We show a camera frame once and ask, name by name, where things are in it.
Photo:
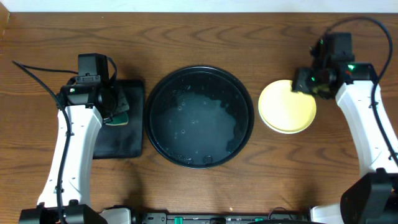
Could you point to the rectangular black tray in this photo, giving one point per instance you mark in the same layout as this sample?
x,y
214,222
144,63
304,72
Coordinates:
x,y
120,142

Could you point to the yellow plate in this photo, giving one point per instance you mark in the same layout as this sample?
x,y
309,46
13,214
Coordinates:
x,y
278,100

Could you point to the mint plate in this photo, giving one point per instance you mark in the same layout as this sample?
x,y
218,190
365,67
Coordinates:
x,y
281,126

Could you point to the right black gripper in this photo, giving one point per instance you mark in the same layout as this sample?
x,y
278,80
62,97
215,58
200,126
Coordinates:
x,y
298,81

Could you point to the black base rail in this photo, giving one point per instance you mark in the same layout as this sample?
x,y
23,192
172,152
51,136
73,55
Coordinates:
x,y
276,215

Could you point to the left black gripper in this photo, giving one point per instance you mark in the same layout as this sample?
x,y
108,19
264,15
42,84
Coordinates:
x,y
115,109

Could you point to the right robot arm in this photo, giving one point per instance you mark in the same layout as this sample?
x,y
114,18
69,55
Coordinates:
x,y
373,198

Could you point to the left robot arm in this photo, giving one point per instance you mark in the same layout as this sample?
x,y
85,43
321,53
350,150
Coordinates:
x,y
66,195

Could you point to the green yellow sponge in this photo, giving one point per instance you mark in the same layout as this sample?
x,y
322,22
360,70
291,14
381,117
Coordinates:
x,y
120,119

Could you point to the round black tray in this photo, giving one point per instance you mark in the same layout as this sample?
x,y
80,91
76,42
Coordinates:
x,y
199,117

